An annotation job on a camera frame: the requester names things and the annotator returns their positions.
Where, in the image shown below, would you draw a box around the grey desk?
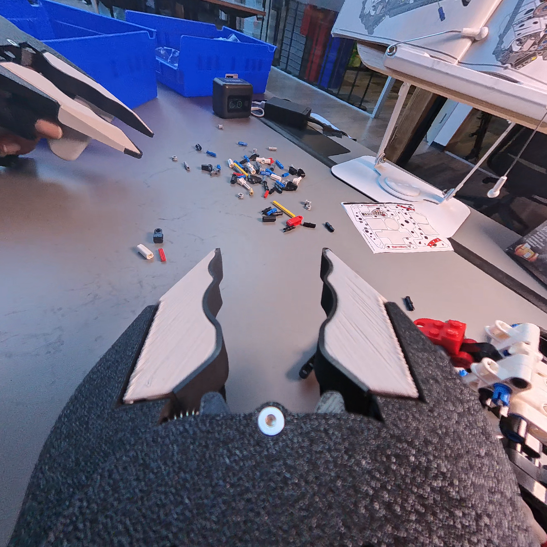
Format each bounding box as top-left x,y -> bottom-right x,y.
0,81 -> 547,547

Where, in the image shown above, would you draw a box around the black desk pad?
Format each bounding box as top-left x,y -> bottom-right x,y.
257,116 -> 351,167

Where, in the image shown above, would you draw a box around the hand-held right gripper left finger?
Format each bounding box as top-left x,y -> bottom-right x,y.
123,248 -> 230,411

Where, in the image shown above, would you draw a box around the person's left hand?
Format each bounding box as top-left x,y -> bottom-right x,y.
0,120 -> 63,160

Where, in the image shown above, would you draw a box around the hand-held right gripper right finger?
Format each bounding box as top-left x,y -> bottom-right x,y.
317,248 -> 422,411

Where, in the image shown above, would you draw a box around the toy truck set box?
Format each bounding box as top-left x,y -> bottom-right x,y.
505,221 -> 547,287

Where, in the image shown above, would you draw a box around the sticker sheet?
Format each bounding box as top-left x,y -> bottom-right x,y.
342,202 -> 454,254

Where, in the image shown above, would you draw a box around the white black toy truck model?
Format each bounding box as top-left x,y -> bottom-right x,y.
415,318 -> 547,513

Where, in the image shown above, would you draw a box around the pile of small toy pieces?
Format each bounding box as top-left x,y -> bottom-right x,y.
171,141 -> 338,233

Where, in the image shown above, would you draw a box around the blue plastic bin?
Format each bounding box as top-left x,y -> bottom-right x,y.
0,0 -> 159,109
127,11 -> 276,97

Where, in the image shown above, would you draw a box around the clear plastic bags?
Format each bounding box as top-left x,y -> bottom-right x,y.
158,26 -> 257,73

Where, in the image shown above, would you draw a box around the small black cube device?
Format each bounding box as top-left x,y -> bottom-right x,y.
212,75 -> 254,119

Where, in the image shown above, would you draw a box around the black power adapter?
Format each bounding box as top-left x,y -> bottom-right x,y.
264,97 -> 313,129

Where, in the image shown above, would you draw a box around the open building instruction booklet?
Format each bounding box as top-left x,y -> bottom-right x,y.
332,0 -> 547,69

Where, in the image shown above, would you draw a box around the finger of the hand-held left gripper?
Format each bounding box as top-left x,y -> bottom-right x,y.
34,50 -> 155,138
0,62 -> 143,160

